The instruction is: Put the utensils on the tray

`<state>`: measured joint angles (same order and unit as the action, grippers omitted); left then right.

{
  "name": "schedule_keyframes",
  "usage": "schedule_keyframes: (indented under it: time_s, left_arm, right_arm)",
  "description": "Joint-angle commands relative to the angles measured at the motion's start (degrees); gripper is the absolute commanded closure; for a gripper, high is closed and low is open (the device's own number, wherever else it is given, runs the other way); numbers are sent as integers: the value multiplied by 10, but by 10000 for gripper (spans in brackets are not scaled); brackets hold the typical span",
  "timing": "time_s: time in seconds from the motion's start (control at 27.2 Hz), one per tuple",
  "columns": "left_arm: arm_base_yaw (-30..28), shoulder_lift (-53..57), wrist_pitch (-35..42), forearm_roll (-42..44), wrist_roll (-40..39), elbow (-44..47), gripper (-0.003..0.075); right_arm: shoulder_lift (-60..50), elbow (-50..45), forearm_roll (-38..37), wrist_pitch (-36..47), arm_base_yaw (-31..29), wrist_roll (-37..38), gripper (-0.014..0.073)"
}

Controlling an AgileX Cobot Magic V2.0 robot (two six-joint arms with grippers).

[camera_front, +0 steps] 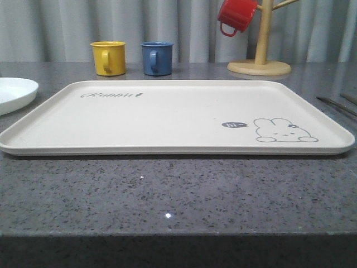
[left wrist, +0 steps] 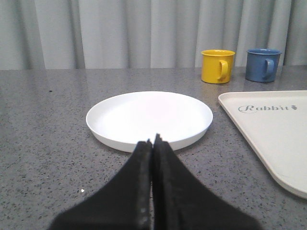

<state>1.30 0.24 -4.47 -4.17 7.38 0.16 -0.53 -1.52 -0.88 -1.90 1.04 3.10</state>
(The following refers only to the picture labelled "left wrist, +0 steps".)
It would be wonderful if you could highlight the cream rabbit serving tray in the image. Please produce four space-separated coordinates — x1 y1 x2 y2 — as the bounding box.
218 91 307 198

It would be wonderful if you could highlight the blue mug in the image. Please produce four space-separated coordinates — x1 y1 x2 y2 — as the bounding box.
245 48 281 83

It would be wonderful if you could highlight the white round plate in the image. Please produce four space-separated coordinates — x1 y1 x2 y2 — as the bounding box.
86 91 213 152

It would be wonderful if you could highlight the grey curtain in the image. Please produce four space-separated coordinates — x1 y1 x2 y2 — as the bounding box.
0 0 307 70

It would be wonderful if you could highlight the yellow mug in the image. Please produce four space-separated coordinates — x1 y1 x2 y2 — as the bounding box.
201 49 236 84

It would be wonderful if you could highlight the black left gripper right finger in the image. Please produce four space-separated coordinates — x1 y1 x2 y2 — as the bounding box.
152 135 262 230

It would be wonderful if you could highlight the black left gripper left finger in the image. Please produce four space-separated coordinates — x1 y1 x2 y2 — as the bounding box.
50 141 152 230

